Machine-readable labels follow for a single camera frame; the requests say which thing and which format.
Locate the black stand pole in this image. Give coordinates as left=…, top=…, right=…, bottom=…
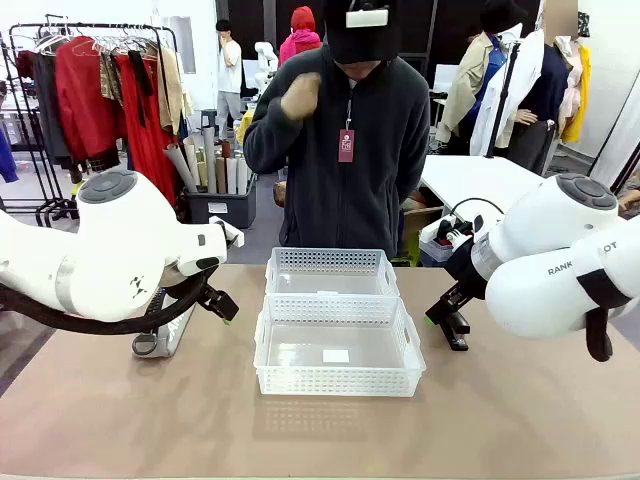
left=487, top=42, right=521, bottom=159

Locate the white table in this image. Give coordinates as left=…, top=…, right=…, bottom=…
left=419, top=154, right=546, bottom=224

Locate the maroon name badge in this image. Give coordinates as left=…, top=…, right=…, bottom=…
left=338, top=128, right=356, bottom=164

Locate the dark grey garment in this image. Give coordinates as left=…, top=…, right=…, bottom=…
left=17, top=49, right=71, bottom=166

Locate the tall grey paper roll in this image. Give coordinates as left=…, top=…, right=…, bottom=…
left=202, top=125, right=218, bottom=195

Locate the bystander in red hood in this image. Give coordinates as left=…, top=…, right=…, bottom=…
left=278, top=5, right=324, bottom=69

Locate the long red dress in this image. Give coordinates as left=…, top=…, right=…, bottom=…
left=115, top=54, right=177, bottom=204

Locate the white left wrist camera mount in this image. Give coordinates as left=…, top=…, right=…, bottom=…
left=208, top=215, right=246, bottom=249

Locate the cream paper roll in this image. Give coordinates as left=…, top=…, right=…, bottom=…
left=182, top=135, right=201, bottom=189

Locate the person's head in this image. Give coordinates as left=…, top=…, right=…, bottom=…
left=323, top=0, right=402, bottom=65

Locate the white coat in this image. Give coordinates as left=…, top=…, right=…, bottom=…
left=469, top=27, right=546, bottom=156

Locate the beige garment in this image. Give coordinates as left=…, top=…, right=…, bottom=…
left=157, top=47, right=194, bottom=136

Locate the white head-mounted camera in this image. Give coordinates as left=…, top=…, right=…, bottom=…
left=345, top=8, right=390, bottom=29

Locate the white perforated plastic basket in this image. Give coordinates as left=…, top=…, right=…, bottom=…
left=264, top=246, right=401, bottom=300
left=253, top=294, right=428, bottom=398

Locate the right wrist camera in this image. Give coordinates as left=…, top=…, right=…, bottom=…
left=437, top=215, right=479, bottom=247

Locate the brown cardboard box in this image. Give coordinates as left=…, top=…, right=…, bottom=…
left=402, top=204, right=445, bottom=261

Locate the grey storage bin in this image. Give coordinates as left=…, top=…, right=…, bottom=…
left=185, top=174, right=257, bottom=230

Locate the person's right hand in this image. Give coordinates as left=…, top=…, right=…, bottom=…
left=278, top=71, right=325, bottom=121

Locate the black clothes rack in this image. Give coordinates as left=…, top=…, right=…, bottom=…
left=0, top=22, right=181, bottom=226

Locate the black camera cable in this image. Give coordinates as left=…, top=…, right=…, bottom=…
left=451, top=197, right=506, bottom=224

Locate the clear plastic storage box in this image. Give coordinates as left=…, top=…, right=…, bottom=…
left=418, top=219, right=474, bottom=267

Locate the yellow bag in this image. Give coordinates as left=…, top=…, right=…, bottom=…
left=234, top=109, right=256, bottom=146

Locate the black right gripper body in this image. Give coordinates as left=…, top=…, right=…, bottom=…
left=444, top=244, right=489, bottom=301

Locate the bystander in white shirt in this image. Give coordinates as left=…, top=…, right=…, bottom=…
left=215, top=18, right=244, bottom=141

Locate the black stapler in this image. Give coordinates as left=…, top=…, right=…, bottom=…
left=438, top=310, right=472, bottom=352

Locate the red jacket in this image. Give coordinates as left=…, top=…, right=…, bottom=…
left=54, top=37, right=124, bottom=161

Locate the person in dark fleece jacket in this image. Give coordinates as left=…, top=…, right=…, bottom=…
left=243, top=42, right=432, bottom=261

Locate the yellow garment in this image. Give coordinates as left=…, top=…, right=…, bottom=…
left=559, top=44, right=594, bottom=144

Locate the mannequin in navy garment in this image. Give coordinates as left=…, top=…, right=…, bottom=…
left=504, top=0, right=581, bottom=176

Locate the person's right forearm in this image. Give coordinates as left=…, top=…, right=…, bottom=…
left=243, top=87, right=326, bottom=176

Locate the mannequin with beige coat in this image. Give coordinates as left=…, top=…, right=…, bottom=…
left=434, top=0, right=531, bottom=156

